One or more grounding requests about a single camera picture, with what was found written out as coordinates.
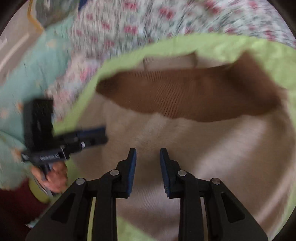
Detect beige knit sweater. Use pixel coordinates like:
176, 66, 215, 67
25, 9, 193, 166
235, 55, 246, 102
72, 53, 295, 240

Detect left red sleeve forearm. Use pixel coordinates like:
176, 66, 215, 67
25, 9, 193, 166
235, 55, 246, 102
1, 179, 50, 240

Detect left hand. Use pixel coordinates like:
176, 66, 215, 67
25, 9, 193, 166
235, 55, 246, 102
31, 162, 68, 193

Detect pastel floral pillow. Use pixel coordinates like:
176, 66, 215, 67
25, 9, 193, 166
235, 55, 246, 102
45, 53, 102, 122

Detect teal floral duvet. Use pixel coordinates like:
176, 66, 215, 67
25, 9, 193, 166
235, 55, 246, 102
1, 16, 76, 190

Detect red floral white quilt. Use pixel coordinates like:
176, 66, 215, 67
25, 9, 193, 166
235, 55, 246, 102
70, 1, 295, 59

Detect gold framed landscape painting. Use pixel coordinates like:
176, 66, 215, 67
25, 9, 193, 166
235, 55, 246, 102
28, 0, 79, 31

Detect green bed sheet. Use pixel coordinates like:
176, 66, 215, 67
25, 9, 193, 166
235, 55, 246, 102
55, 34, 295, 240

